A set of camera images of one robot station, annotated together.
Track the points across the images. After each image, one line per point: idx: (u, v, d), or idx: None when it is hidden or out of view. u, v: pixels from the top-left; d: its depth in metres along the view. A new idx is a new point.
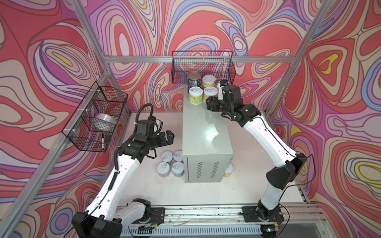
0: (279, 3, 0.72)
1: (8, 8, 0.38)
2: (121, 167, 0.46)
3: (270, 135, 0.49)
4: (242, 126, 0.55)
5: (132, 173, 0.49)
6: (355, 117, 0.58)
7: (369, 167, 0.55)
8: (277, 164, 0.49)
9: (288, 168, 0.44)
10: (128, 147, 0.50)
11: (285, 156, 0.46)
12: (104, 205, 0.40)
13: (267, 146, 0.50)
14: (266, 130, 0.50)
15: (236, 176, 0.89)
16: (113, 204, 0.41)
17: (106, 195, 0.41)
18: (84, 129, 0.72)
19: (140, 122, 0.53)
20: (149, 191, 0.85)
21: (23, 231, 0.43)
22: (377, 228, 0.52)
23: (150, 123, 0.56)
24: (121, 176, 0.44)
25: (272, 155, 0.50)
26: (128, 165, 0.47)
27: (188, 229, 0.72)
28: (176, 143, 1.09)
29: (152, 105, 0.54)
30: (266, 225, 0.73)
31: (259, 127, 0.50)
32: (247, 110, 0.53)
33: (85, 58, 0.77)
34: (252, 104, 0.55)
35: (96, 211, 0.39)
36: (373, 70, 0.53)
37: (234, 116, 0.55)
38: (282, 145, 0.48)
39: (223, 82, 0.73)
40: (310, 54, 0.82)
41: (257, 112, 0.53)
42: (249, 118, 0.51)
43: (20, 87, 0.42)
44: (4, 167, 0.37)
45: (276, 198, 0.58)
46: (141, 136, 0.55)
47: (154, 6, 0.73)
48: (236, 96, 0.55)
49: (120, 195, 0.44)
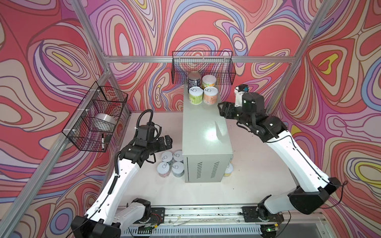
0: (279, 3, 0.72)
1: (8, 8, 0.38)
2: (121, 171, 0.47)
3: (300, 156, 0.42)
4: (264, 142, 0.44)
5: (132, 176, 0.49)
6: (355, 117, 0.58)
7: (369, 168, 0.55)
8: (305, 189, 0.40)
9: (321, 195, 0.39)
10: (129, 150, 0.51)
11: (317, 182, 0.40)
12: (104, 209, 0.40)
13: (293, 166, 0.44)
14: (295, 149, 0.43)
15: (236, 176, 0.89)
16: (113, 208, 0.42)
17: (106, 198, 0.42)
18: (84, 130, 0.72)
19: (141, 127, 0.55)
20: (149, 191, 0.85)
21: (23, 231, 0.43)
22: (376, 228, 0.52)
23: (151, 128, 0.57)
24: (121, 181, 0.45)
25: (300, 178, 0.44)
26: (129, 169, 0.47)
27: (188, 229, 0.72)
28: (176, 143, 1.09)
29: (152, 111, 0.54)
30: (266, 225, 0.73)
31: (287, 145, 0.43)
32: (272, 125, 0.45)
33: (85, 58, 0.77)
34: (277, 116, 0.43)
35: (96, 214, 0.39)
36: (373, 70, 0.53)
37: (255, 130, 0.49)
38: (313, 167, 0.41)
39: (242, 87, 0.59)
40: (310, 54, 0.82)
41: (283, 126, 0.46)
42: (276, 136, 0.44)
43: (20, 87, 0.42)
44: (3, 167, 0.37)
45: (286, 208, 0.55)
46: (141, 140, 0.56)
47: (154, 6, 0.73)
48: (261, 107, 0.46)
49: (120, 198, 0.44)
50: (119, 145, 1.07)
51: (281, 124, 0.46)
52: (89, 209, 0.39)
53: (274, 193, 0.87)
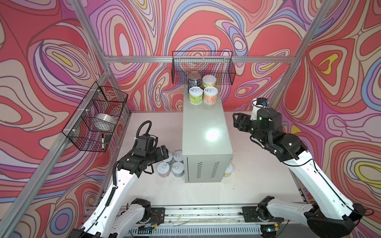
0: (279, 3, 0.72)
1: (8, 8, 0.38)
2: (119, 182, 0.47)
3: (322, 180, 0.41)
4: (281, 161, 0.46)
5: (130, 186, 0.49)
6: (355, 117, 0.58)
7: (369, 168, 0.55)
8: (326, 213, 0.40)
9: (347, 225, 0.36)
10: (127, 161, 0.52)
11: (342, 209, 0.38)
12: (101, 221, 0.40)
13: (314, 190, 0.41)
14: (316, 173, 0.41)
15: (236, 176, 0.89)
16: (110, 220, 0.41)
17: (103, 210, 0.42)
18: (84, 130, 0.72)
19: (141, 137, 0.56)
20: (149, 191, 0.85)
21: (23, 231, 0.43)
22: (377, 228, 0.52)
23: (151, 139, 0.59)
24: (119, 192, 0.45)
25: (321, 203, 0.41)
26: (126, 179, 0.47)
27: (188, 229, 0.72)
28: (176, 143, 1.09)
29: (151, 121, 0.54)
30: (266, 225, 0.73)
31: (307, 168, 0.42)
32: (291, 145, 0.44)
33: (85, 58, 0.77)
34: (294, 135, 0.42)
35: (94, 227, 0.39)
36: (373, 70, 0.53)
37: (272, 149, 0.46)
38: (336, 193, 0.39)
39: (262, 100, 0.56)
40: (310, 54, 0.82)
41: (302, 145, 0.45)
42: (295, 156, 0.43)
43: (20, 88, 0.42)
44: (3, 167, 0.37)
45: (291, 217, 0.54)
46: (140, 150, 0.56)
47: (154, 6, 0.73)
48: (278, 124, 0.46)
49: (117, 208, 0.44)
50: (119, 145, 1.07)
51: (299, 143, 0.45)
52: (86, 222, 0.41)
53: (274, 192, 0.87)
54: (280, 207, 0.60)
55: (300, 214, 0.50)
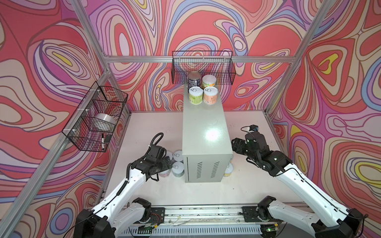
0: (279, 3, 0.72)
1: (8, 8, 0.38)
2: (131, 178, 0.52)
3: (310, 188, 0.44)
4: (274, 176, 0.52)
5: (138, 186, 0.53)
6: (355, 117, 0.58)
7: (369, 167, 0.55)
8: (328, 223, 0.41)
9: (343, 230, 0.37)
10: (140, 163, 0.58)
11: (336, 214, 0.40)
12: (110, 208, 0.43)
13: (308, 199, 0.44)
14: (303, 182, 0.46)
15: (236, 175, 0.89)
16: (116, 209, 0.44)
17: (113, 199, 0.45)
18: (84, 130, 0.72)
19: (154, 146, 0.64)
20: (148, 191, 0.85)
21: (23, 231, 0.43)
22: (377, 228, 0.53)
23: (161, 148, 0.66)
24: (129, 186, 0.50)
25: (318, 211, 0.43)
26: (137, 177, 0.53)
27: (188, 229, 0.72)
28: (176, 143, 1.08)
29: (162, 134, 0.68)
30: (266, 225, 0.73)
31: (294, 178, 0.47)
32: (276, 159, 0.51)
33: (85, 58, 0.77)
34: (280, 151, 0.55)
35: (102, 211, 0.42)
36: (373, 70, 0.53)
37: (262, 165, 0.53)
38: (327, 199, 0.42)
39: (253, 127, 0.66)
40: (310, 54, 0.82)
41: (287, 159, 0.51)
42: (281, 169, 0.49)
43: (20, 88, 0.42)
44: (3, 167, 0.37)
45: (294, 223, 0.54)
46: (152, 156, 0.64)
47: (154, 5, 0.73)
48: (262, 144, 0.55)
49: (122, 203, 0.47)
50: (119, 145, 1.07)
51: (285, 158, 0.51)
52: (96, 206, 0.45)
53: (274, 192, 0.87)
54: (282, 210, 0.59)
55: (306, 224, 0.49)
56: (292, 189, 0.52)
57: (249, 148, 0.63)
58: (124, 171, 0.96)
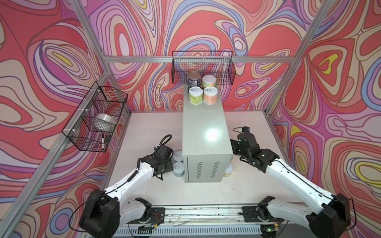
0: (279, 3, 0.72)
1: (8, 8, 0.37)
2: (142, 168, 0.55)
3: (295, 178, 0.48)
4: (264, 171, 0.56)
5: (145, 179, 0.55)
6: (355, 117, 0.58)
7: (369, 168, 0.55)
8: (316, 210, 0.43)
9: (328, 213, 0.39)
10: (150, 158, 0.60)
11: (320, 199, 0.42)
12: (120, 191, 0.46)
13: (295, 189, 0.47)
14: (288, 173, 0.49)
15: (236, 176, 0.89)
16: (126, 194, 0.47)
17: (123, 184, 0.48)
18: (84, 130, 0.72)
19: (162, 145, 0.67)
20: (148, 191, 0.85)
21: (23, 231, 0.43)
22: (377, 228, 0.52)
23: (169, 148, 0.69)
24: (139, 175, 0.52)
25: (307, 200, 0.45)
26: (147, 169, 0.55)
27: (188, 229, 0.72)
28: (175, 143, 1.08)
29: (170, 136, 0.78)
30: (266, 225, 0.73)
31: (281, 170, 0.51)
32: (264, 155, 0.56)
33: (85, 58, 0.77)
34: (269, 149, 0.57)
35: (113, 193, 0.45)
36: (373, 69, 0.53)
37: (253, 162, 0.58)
38: (312, 186, 0.45)
39: (245, 128, 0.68)
40: (310, 54, 0.82)
41: (275, 155, 0.55)
42: (269, 163, 0.53)
43: (20, 87, 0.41)
44: (3, 167, 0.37)
45: (292, 219, 0.54)
46: (160, 154, 0.66)
47: (154, 5, 0.73)
48: (253, 143, 0.60)
49: (130, 192, 0.49)
50: (119, 145, 1.07)
51: (273, 153, 0.56)
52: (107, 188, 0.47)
53: (274, 193, 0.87)
54: (280, 208, 0.60)
55: (301, 216, 0.50)
56: (282, 182, 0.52)
57: (241, 148, 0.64)
58: (124, 171, 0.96)
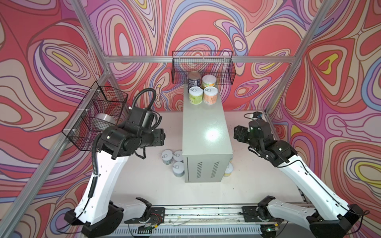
0: (279, 3, 0.72)
1: (8, 8, 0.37)
2: (101, 169, 0.36)
3: (313, 182, 0.42)
4: (276, 166, 0.50)
5: (116, 172, 0.39)
6: (355, 117, 0.58)
7: (369, 168, 0.55)
8: (325, 215, 0.41)
9: (343, 225, 0.37)
10: (109, 138, 0.36)
11: (337, 209, 0.39)
12: (89, 211, 0.36)
13: (308, 192, 0.43)
14: (307, 175, 0.43)
15: (236, 176, 0.89)
16: (100, 206, 0.37)
17: (89, 200, 0.36)
18: (84, 130, 0.72)
19: (135, 108, 0.41)
20: (148, 191, 0.85)
21: (23, 231, 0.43)
22: (377, 228, 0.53)
23: (148, 112, 0.43)
24: (102, 181, 0.36)
25: (318, 205, 0.42)
26: (110, 166, 0.36)
27: (188, 229, 0.72)
28: (175, 143, 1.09)
29: (153, 90, 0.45)
30: (266, 225, 0.73)
31: (298, 170, 0.44)
32: (281, 149, 0.47)
33: (85, 58, 0.77)
34: (285, 142, 0.50)
35: (84, 215, 0.36)
36: (373, 69, 0.53)
37: (265, 154, 0.50)
38: (329, 193, 0.41)
39: (256, 113, 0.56)
40: (310, 53, 0.82)
41: (292, 150, 0.47)
42: (285, 160, 0.45)
43: (20, 87, 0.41)
44: (4, 167, 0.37)
45: (291, 219, 0.55)
46: (133, 124, 0.41)
47: (154, 6, 0.73)
48: (267, 132, 0.50)
49: (108, 194, 0.39)
50: None
51: (289, 148, 0.48)
52: (78, 207, 0.37)
53: (274, 192, 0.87)
54: (280, 208, 0.60)
55: (302, 217, 0.50)
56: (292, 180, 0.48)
57: (251, 137, 0.60)
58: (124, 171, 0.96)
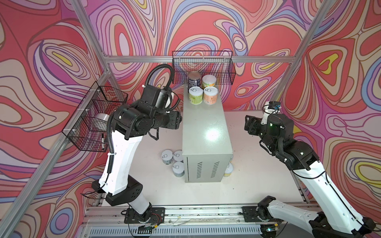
0: (279, 3, 0.72)
1: (8, 8, 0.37)
2: (116, 148, 0.38)
3: (332, 193, 0.39)
4: (290, 169, 0.45)
5: (131, 152, 0.40)
6: (355, 117, 0.58)
7: (369, 168, 0.55)
8: (333, 224, 0.40)
9: None
10: (121, 118, 0.36)
11: (351, 223, 0.37)
12: (110, 184, 0.40)
13: (323, 201, 0.40)
14: (328, 185, 0.39)
15: (236, 176, 0.89)
16: (119, 180, 0.40)
17: (108, 175, 0.40)
18: (84, 130, 0.72)
19: (149, 87, 0.39)
20: (148, 191, 0.85)
21: (23, 231, 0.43)
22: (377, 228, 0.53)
23: (162, 91, 0.40)
24: (118, 160, 0.38)
25: (329, 214, 0.40)
26: (123, 148, 0.37)
27: (188, 229, 0.72)
28: (175, 143, 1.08)
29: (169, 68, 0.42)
30: (266, 225, 0.73)
31: (318, 180, 0.40)
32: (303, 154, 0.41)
33: (85, 58, 0.77)
34: (306, 143, 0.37)
35: (106, 187, 0.40)
36: (373, 70, 0.53)
37: (281, 157, 0.44)
38: (346, 206, 0.38)
39: (274, 103, 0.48)
40: (310, 53, 0.82)
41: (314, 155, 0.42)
42: (307, 168, 0.40)
43: (20, 87, 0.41)
44: (4, 167, 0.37)
45: (294, 221, 0.54)
46: (147, 104, 0.40)
47: (154, 6, 0.73)
48: (289, 132, 0.42)
49: (126, 169, 0.41)
50: None
51: (312, 152, 0.42)
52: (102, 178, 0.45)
53: (274, 192, 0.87)
54: (281, 209, 0.60)
55: (304, 221, 0.49)
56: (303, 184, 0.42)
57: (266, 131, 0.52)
58: None
